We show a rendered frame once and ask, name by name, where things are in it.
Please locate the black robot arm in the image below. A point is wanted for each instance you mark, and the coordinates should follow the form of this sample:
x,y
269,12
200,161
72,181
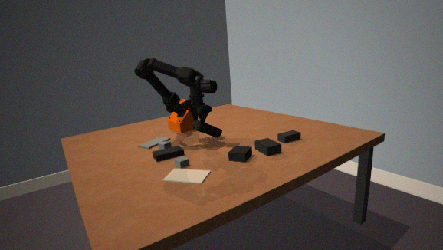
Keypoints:
x,y
184,75

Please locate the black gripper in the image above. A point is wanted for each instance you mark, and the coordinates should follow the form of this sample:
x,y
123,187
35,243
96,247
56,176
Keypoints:
x,y
201,110

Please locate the beige flat rectangular panel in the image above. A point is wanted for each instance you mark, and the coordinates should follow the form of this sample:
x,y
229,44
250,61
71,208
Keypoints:
x,y
187,176

